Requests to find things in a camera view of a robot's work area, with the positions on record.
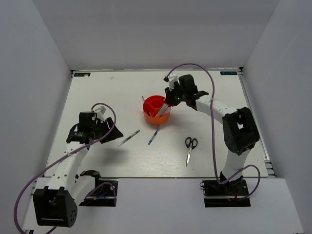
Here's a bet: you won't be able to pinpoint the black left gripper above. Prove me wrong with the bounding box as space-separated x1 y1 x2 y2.
91 117 124 144

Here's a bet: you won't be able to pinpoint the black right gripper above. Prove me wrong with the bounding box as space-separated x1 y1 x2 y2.
164 83 187 107

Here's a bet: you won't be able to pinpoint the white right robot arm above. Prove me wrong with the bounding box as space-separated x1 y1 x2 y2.
164 74 260 195

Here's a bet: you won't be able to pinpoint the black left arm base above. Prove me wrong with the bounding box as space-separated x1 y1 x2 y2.
79 178 118 207

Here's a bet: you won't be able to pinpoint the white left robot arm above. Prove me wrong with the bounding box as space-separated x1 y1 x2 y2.
33 106 123 228

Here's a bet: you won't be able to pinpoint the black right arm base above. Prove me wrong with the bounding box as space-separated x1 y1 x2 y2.
200 177 251 208

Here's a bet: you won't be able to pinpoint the orange round compartment container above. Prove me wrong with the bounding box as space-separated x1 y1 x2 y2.
142 95 171 125

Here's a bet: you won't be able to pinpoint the right corner table label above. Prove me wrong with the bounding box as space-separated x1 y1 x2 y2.
220 71 237 76

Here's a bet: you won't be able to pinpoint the corner table label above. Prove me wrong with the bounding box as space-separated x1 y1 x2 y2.
220 71 237 76
74 73 91 77

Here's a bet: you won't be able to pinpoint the green pen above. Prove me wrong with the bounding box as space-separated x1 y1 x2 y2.
118 129 140 147

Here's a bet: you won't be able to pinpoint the left corner table label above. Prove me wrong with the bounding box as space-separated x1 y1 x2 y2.
74 73 91 77

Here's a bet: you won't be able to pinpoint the blue clear pen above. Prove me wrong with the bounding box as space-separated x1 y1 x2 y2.
148 127 160 145

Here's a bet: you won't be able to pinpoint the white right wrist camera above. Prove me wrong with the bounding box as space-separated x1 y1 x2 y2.
163 73 178 91

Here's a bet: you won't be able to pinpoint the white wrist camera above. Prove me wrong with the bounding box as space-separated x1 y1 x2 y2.
91 105 106 121
163 73 178 91

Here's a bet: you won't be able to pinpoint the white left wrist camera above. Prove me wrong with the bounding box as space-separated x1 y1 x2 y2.
91 105 106 121

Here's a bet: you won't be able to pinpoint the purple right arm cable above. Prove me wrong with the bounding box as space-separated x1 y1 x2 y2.
164 63 261 201

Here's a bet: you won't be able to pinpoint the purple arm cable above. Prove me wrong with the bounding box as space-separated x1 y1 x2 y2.
13 102 117 234
164 63 261 201

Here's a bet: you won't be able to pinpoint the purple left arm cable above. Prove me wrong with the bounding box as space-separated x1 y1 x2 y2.
13 102 117 234

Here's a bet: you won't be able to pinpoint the black handled scissors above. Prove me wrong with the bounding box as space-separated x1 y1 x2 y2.
185 137 198 167

